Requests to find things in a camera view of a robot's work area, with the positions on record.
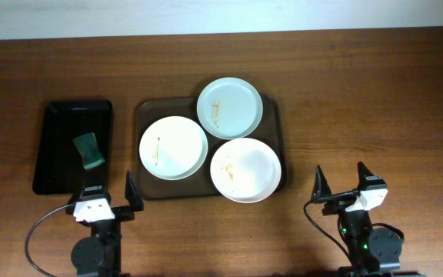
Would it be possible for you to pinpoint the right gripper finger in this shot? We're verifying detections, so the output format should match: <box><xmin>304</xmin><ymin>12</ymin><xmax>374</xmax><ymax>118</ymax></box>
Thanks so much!
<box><xmin>358</xmin><ymin>162</ymin><xmax>378</xmax><ymax>190</ymax></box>
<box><xmin>311</xmin><ymin>165</ymin><xmax>331</xmax><ymax>200</ymax></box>

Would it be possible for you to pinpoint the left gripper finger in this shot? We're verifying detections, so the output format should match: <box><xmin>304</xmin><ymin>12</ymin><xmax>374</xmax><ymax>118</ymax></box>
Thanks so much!
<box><xmin>69</xmin><ymin>171</ymin><xmax>88</xmax><ymax>203</ymax></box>
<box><xmin>125</xmin><ymin>170</ymin><xmax>143</xmax><ymax>208</ymax></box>

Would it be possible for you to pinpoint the green sponge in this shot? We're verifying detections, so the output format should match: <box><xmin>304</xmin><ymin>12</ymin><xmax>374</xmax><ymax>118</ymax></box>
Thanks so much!
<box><xmin>73</xmin><ymin>132</ymin><xmax>105</xmax><ymax>171</ymax></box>

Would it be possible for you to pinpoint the white plate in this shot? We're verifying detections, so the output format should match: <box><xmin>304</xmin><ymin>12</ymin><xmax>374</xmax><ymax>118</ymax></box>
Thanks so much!
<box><xmin>210</xmin><ymin>138</ymin><xmax>282</xmax><ymax>204</ymax></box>
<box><xmin>138</xmin><ymin>116</ymin><xmax>208</xmax><ymax>181</ymax></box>

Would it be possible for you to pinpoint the pale blue plate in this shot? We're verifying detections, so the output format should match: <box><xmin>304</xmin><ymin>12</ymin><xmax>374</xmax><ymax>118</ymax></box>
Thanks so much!
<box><xmin>196</xmin><ymin>77</ymin><xmax>264</xmax><ymax>140</ymax></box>

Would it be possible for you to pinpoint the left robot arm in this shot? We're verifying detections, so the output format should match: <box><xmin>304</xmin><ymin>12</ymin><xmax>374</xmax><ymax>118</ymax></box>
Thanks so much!
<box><xmin>68</xmin><ymin>172</ymin><xmax>144</xmax><ymax>277</ymax></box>

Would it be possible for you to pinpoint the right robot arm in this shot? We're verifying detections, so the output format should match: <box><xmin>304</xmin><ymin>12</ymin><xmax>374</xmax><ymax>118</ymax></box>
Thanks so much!
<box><xmin>303</xmin><ymin>162</ymin><xmax>420</xmax><ymax>277</ymax></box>

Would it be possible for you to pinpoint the black small tray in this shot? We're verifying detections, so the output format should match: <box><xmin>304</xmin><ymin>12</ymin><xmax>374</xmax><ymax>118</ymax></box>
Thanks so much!
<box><xmin>32</xmin><ymin>99</ymin><xmax>113</xmax><ymax>195</ymax></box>

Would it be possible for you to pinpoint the brown serving tray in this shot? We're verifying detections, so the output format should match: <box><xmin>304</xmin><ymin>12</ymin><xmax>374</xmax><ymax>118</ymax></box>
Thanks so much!
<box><xmin>135</xmin><ymin>94</ymin><xmax>288</xmax><ymax>200</ymax></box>

